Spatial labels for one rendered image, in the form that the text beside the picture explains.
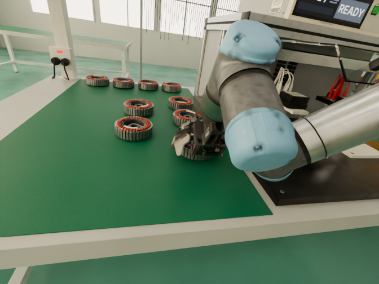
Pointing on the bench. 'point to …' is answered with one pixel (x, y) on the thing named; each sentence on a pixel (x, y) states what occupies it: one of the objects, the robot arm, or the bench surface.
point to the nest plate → (362, 152)
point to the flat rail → (295, 56)
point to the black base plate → (327, 181)
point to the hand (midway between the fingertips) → (195, 146)
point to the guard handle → (374, 65)
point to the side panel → (207, 57)
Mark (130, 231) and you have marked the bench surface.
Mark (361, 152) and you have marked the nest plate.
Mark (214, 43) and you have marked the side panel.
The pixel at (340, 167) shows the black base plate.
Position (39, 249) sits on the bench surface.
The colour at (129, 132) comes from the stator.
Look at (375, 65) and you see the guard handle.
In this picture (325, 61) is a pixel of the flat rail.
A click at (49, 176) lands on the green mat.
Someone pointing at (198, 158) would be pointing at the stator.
